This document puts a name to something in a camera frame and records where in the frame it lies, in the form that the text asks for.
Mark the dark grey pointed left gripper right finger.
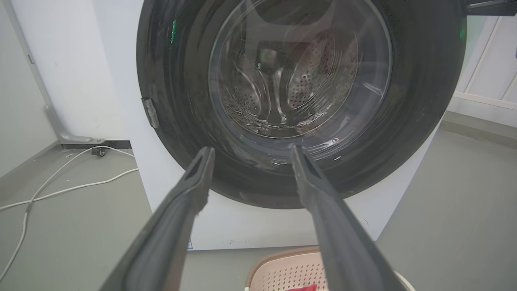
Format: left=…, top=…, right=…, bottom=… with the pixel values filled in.
left=466, top=0, right=517, bottom=17

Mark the white panelled door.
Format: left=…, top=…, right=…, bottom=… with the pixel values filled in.
left=446, top=15, right=517, bottom=128

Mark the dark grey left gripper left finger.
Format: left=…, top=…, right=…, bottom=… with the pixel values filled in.
left=98, top=146, right=216, bottom=291

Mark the white cable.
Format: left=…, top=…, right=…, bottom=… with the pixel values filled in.
left=0, top=168, right=139, bottom=212
left=0, top=145, right=135, bottom=282

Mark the white washing machine body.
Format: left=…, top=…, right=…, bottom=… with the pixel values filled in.
left=91, top=0, right=441, bottom=251

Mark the black round washing machine door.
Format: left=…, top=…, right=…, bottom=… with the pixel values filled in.
left=136, top=0, right=468, bottom=210

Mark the grey floor pipe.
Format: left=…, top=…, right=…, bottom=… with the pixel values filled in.
left=3, top=0, right=105, bottom=144

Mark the grey door handle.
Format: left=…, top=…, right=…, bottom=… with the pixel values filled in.
left=141, top=97, right=160, bottom=129

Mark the beige perforated laundry basket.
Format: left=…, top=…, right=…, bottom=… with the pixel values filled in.
left=244, top=246, right=416, bottom=291

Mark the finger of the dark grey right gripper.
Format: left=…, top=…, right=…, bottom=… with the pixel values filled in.
left=290, top=144, right=407, bottom=291

